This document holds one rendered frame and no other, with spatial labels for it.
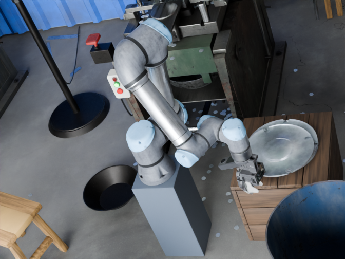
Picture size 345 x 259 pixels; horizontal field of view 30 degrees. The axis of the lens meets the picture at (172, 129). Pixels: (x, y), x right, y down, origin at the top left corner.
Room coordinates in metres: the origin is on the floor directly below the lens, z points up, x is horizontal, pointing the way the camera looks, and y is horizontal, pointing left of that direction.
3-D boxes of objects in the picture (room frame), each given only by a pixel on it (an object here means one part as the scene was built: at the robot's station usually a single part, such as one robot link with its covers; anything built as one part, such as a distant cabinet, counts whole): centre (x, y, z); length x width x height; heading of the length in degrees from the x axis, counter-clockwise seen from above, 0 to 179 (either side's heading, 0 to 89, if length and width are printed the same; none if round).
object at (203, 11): (2.43, -0.32, 0.75); 0.03 x 0.03 x 0.10; 62
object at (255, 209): (1.87, -0.38, 0.18); 0.40 x 0.38 x 0.35; 152
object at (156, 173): (1.92, 0.12, 0.50); 0.15 x 0.15 x 0.10
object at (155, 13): (2.47, -0.14, 0.72); 0.25 x 0.14 x 0.14; 152
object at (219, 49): (2.62, -0.53, 0.45); 0.92 x 0.12 x 0.90; 152
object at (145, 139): (1.93, 0.11, 0.62); 0.13 x 0.12 x 0.14; 122
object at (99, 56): (2.57, 0.16, 0.62); 0.10 x 0.06 x 0.20; 62
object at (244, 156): (1.68, -0.20, 0.61); 0.08 x 0.08 x 0.05
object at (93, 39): (2.58, 0.17, 0.72); 0.07 x 0.06 x 0.08; 152
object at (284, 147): (1.85, -0.36, 0.38); 0.29 x 0.29 x 0.01
